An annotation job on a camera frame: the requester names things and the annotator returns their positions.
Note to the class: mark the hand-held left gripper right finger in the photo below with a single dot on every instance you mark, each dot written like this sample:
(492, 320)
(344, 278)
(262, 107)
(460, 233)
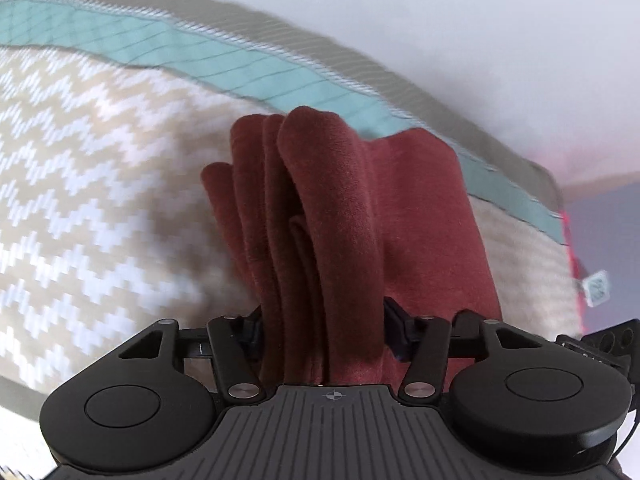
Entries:
(395, 331)

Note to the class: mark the white blanket tag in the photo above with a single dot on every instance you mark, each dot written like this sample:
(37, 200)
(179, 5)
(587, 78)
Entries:
(598, 287)

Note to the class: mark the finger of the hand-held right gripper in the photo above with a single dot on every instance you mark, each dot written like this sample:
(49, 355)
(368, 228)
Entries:
(577, 347)

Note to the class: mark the maroon long-sleeve sweater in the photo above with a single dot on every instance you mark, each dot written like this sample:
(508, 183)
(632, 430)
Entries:
(340, 240)

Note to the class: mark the pink bed sheet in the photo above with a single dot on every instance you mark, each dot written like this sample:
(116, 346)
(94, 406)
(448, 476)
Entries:
(575, 260)

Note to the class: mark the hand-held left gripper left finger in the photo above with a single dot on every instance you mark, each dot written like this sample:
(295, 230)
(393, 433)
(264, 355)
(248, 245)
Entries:
(252, 334)

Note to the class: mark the patterned quilted blanket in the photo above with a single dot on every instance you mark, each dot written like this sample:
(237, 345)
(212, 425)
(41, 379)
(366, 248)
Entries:
(110, 185)

